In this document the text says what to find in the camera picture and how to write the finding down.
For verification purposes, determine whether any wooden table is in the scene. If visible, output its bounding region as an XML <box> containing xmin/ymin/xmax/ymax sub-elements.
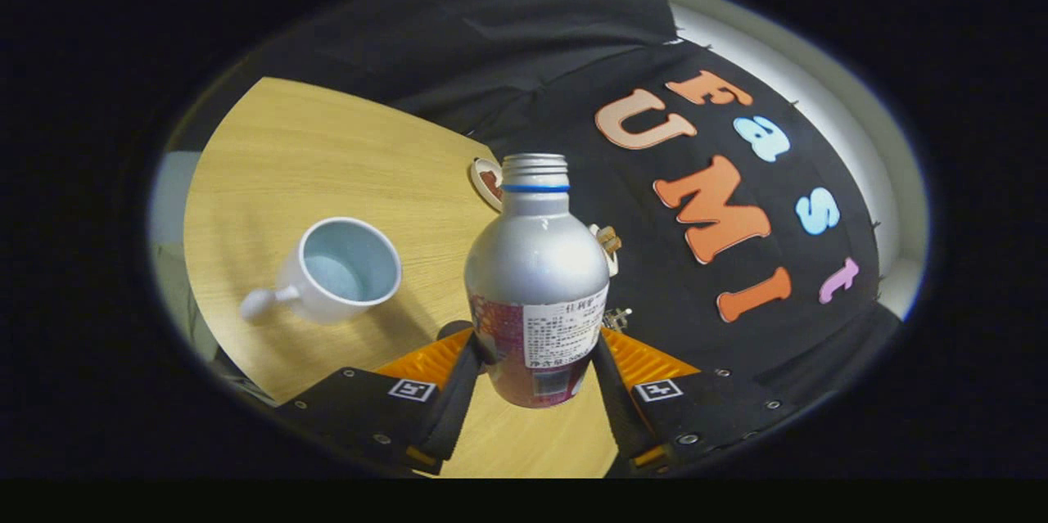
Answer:
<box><xmin>182</xmin><ymin>77</ymin><xmax>619</xmax><ymax>479</ymax></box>

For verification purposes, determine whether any white toaster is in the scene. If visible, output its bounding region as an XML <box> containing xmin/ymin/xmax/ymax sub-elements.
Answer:
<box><xmin>588</xmin><ymin>223</ymin><xmax>623</xmax><ymax>277</ymax></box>

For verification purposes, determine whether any white cup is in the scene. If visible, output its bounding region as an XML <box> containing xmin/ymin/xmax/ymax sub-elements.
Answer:
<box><xmin>239</xmin><ymin>217</ymin><xmax>403</xmax><ymax>326</ymax></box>

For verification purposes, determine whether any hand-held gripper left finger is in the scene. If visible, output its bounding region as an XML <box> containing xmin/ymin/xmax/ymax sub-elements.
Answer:
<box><xmin>275</xmin><ymin>329</ymin><xmax>486</xmax><ymax>476</ymax></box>

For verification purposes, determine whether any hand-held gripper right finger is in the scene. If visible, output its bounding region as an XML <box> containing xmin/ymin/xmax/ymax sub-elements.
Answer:
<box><xmin>588</xmin><ymin>327</ymin><xmax>801</xmax><ymax>471</ymax></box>

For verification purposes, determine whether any silver juice bottle red label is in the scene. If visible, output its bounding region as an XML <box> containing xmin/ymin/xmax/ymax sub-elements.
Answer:
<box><xmin>463</xmin><ymin>153</ymin><xmax>611</xmax><ymax>409</ymax></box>

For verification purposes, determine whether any round beige plate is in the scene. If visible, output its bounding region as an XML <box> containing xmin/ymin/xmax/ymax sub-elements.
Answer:
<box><xmin>470</xmin><ymin>157</ymin><xmax>504</xmax><ymax>213</ymax></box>

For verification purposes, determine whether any black backdrop cloth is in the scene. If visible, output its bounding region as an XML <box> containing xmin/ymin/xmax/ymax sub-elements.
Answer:
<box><xmin>164</xmin><ymin>0</ymin><xmax>901</xmax><ymax>426</ymax></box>

